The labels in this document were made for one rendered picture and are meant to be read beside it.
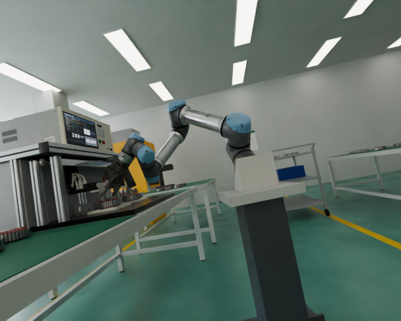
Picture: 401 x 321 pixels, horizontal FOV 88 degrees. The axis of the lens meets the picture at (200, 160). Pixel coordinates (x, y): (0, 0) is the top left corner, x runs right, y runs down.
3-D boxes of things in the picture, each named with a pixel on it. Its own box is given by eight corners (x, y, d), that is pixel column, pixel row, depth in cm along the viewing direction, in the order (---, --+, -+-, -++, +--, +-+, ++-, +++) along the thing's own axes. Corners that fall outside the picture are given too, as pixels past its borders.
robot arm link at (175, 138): (179, 132, 144) (140, 182, 111) (175, 118, 137) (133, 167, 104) (194, 134, 140) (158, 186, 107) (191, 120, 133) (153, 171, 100)
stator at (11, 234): (29, 234, 81) (28, 225, 82) (32, 237, 73) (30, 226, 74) (-12, 244, 74) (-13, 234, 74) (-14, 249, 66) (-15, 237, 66)
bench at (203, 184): (222, 213, 435) (215, 178, 440) (219, 244, 252) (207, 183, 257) (172, 221, 448) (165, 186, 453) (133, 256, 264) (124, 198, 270)
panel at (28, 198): (113, 203, 153) (107, 164, 155) (28, 228, 88) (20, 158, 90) (112, 204, 153) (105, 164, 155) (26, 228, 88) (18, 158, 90)
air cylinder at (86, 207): (93, 211, 111) (92, 201, 111) (84, 214, 103) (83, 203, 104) (84, 213, 111) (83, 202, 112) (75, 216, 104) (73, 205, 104)
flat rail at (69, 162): (126, 167, 151) (125, 163, 151) (57, 165, 90) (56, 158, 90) (125, 167, 151) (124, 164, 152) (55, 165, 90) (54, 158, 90)
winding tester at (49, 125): (114, 153, 144) (109, 125, 146) (66, 146, 101) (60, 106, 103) (63, 164, 149) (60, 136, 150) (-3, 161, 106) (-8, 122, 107)
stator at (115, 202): (125, 203, 111) (125, 196, 111) (114, 206, 100) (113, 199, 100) (106, 206, 112) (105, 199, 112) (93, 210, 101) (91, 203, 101)
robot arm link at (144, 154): (160, 164, 103) (148, 155, 109) (153, 146, 95) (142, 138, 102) (146, 172, 99) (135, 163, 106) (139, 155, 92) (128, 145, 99)
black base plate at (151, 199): (174, 195, 147) (174, 192, 147) (134, 214, 83) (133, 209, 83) (112, 206, 152) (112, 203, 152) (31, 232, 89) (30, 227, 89)
